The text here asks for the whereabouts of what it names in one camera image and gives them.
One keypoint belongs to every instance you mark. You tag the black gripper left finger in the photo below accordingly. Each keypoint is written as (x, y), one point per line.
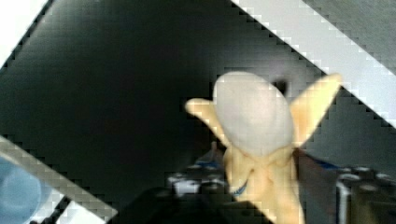
(198, 194)

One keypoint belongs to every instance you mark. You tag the black steel toaster oven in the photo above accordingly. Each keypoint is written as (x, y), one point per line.
(93, 97)

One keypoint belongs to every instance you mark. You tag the peeled toy banana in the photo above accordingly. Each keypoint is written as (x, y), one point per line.
(261, 129)

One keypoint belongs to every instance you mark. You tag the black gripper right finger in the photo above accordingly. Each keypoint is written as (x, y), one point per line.
(349, 194)

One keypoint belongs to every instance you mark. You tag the blue bowl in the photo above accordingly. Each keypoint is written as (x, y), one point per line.
(21, 194)

